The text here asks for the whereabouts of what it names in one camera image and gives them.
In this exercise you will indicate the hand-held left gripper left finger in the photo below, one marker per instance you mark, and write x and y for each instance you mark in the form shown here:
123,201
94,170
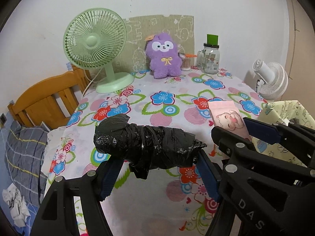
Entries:
109,178

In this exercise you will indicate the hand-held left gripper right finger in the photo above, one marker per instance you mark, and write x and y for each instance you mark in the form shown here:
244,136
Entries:
209,177

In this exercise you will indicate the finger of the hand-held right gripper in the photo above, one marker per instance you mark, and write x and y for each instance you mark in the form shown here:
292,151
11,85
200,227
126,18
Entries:
262,130
233,143

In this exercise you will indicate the pink cartoon tissue pack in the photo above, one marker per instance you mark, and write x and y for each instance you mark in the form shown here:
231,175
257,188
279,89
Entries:
228,120

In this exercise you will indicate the yellow cartoon print storage box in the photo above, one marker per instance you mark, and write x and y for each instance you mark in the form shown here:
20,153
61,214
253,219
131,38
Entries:
290,110

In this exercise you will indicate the black plastic bag bundle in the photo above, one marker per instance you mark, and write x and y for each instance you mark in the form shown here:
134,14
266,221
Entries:
152,147

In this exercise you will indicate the white fan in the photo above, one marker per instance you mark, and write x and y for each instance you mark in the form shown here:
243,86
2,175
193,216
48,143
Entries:
273,78

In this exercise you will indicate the glass jar with green lid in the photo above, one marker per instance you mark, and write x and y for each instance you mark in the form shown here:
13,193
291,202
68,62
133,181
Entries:
210,61

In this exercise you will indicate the floral tablecloth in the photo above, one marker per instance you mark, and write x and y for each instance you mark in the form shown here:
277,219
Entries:
157,98

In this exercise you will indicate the grey plaid pillow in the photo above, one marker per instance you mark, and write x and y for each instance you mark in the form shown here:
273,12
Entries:
22,157

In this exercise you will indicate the cotton swab container orange lid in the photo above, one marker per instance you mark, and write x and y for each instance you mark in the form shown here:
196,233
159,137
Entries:
185,62

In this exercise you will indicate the white crumpled cloth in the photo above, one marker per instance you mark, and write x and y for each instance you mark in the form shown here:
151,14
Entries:
16,201

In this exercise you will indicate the beige door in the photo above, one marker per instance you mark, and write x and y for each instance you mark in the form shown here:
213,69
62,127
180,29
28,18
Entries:
304,41

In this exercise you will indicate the wooden bed headboard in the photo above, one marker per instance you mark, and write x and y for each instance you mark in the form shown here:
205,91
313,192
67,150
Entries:
44,95

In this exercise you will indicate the purple plush toy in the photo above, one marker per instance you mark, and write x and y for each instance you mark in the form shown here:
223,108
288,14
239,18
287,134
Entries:
163,59

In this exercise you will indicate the green cartoon print board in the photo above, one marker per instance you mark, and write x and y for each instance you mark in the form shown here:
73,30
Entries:
183,32

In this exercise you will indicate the green desk fan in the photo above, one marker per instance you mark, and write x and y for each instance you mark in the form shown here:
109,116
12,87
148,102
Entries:
94,40

